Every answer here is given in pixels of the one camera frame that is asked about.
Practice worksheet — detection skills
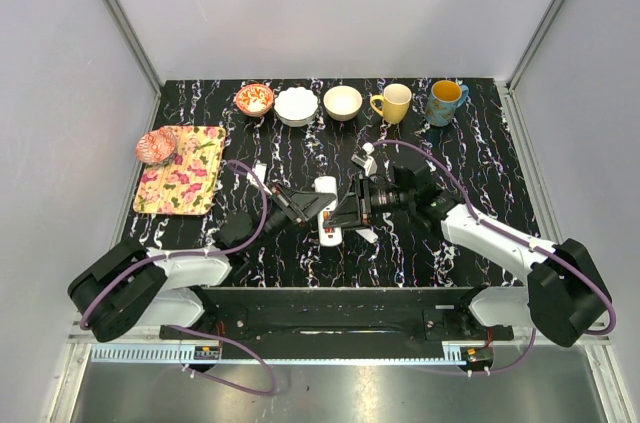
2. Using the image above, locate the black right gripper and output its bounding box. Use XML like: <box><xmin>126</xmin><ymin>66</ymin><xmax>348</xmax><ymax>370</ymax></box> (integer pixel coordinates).
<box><xmin>324</xmin><ymin>173</ymin><xmax>414</xmax><ymax>231</ymax></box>

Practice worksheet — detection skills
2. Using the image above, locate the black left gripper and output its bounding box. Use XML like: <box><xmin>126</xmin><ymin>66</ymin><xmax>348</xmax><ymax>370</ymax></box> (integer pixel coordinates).
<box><xmin>246</xmin><ymin>183</ymin><xmax>336</xmax><ymax>256</ymax></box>

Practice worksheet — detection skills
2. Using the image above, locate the red orange battery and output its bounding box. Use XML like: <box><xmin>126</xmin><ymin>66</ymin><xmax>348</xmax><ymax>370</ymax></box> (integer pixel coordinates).
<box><xmin>322</xmin><ymin>211</ymin><xmax>335</xmax><ymax>235</ymax></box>

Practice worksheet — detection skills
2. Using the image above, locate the white remote control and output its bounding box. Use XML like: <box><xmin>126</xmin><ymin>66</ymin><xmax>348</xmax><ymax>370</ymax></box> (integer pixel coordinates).
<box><xmin>314</xmin><ymin>176</ymin><xmax>343</xmax><ymax>248</ymax></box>

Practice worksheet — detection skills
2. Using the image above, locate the white battery cover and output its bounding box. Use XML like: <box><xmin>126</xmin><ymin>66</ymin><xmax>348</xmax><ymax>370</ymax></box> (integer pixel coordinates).
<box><xmin>356</xmin><ymin>228</ymin><xmax>378</xmax><ymax>244</ymax></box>

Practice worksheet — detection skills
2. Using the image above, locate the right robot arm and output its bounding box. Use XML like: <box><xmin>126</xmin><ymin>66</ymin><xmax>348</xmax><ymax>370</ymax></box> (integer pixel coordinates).
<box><xmin>322</xmin><ymin>166</ymin><xmax>611</xmax><ymax>347</ymax></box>

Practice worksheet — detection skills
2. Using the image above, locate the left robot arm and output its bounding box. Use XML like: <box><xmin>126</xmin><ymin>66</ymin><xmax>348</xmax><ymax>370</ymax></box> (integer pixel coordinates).
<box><xmin>67</xmin><ymin>179</ymin><xmax>337</xmax><ymax>342</ymax></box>

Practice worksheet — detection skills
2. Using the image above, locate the white scalloped bowl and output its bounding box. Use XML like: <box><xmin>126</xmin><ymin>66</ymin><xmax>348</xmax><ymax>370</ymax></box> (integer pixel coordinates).
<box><xmin>274</xmin><ymin>87</ymin><xmax>318</xmax><ymax>128</ymax></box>

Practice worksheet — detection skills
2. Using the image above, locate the cream round bowl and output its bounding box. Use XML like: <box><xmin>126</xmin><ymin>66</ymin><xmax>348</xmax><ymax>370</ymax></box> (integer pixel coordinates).
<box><xmin>323</xmin><ymin>85</ymin><xmax>362</xmax><ymax>122</ymax></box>

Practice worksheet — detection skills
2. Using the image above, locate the yellow mug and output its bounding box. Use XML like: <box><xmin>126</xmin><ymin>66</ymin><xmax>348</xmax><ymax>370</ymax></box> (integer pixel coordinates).
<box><xmin>370</xmin><ymin>83</ymin><xmax>412</xmax><ymax>124</ymax></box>

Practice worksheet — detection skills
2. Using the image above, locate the red patterned small bowl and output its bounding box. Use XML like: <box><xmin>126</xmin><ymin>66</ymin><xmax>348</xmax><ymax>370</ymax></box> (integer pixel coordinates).
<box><xmin>234</xmin><ymin>83</ymin><xmax>274</xmax><ymax>117</ymax></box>

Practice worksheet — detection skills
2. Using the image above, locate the floral rectangular tray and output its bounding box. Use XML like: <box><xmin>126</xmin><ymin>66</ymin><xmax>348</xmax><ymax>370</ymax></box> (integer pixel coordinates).
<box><xmin>132</xmin><ymin>125</ymin><xmax>226</xmax><ymax>216</ymax></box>

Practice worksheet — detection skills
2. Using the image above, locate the blue butterfly mug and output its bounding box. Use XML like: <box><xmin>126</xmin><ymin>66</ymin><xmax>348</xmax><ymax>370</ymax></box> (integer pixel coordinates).
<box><xmin>426</xmin><ymin>80</ymin><xmax>469</xmax><ymax>127</ymax></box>

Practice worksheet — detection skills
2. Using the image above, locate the pink patterned bowl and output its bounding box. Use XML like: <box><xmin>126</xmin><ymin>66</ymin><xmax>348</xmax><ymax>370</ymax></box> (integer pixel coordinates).
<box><xmin>135</xmin><ymin>127</ymin><xmax>177</xmax><ymax>165</ymax></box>

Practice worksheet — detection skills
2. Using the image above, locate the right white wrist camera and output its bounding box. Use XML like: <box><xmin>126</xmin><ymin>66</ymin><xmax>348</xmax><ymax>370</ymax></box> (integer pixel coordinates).
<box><xmin>351</xmin><ymin>142</ymin><xmax>377</xmax><ymax>177</ymax></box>

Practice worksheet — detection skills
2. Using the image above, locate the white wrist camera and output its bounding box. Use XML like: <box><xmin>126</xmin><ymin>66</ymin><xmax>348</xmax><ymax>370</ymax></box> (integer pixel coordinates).
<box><xmin>351</xmin><ymin>142</ymin><xmax>377</xmax><ymax>177</ymax></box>
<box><xmin>253</xmin><ymin>162</ymin><xmax>267</xmax><ymax>182</ymax></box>

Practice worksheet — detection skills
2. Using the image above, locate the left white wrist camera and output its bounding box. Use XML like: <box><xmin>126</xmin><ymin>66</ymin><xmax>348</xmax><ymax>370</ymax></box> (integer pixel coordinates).
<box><xmin>253</xmin><ymin>162</ymin><xmax>267</xmax><ymax>182</ymax></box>

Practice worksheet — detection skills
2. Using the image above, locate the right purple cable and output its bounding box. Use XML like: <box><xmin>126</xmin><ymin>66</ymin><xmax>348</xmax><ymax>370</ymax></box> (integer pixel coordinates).
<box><xmin>372</xmin><ymin>139</ymin><xmax>617</xmax><ymax>377</ymax></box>

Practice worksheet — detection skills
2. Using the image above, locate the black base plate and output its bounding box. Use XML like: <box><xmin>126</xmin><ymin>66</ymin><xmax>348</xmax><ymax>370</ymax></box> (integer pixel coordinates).
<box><xmin>190</xmin><ymin>288</ymin><xmax>514</xmax><ymax>360</ymax></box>

